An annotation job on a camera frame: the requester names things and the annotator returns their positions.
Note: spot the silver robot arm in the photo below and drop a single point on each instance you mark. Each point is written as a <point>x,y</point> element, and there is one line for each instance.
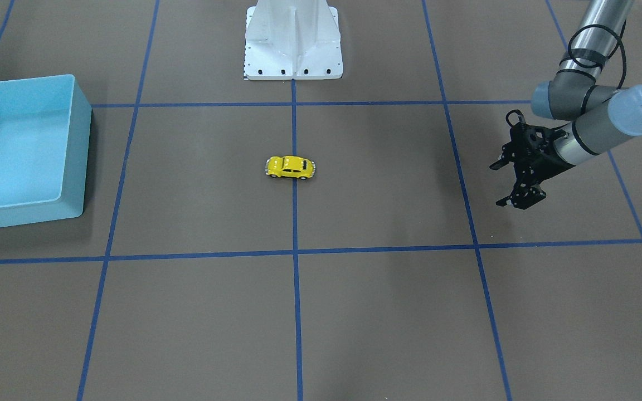
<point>596,118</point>

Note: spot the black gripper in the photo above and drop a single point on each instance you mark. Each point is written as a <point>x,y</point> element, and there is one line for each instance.
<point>544,162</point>

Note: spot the light blue plastic bin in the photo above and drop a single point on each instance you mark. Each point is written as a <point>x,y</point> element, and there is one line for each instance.
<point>45,125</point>

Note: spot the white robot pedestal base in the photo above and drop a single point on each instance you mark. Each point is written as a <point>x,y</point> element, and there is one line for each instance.
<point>292,40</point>

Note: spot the yellow beetle toy car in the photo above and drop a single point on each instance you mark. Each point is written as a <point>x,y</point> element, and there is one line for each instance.
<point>290,166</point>

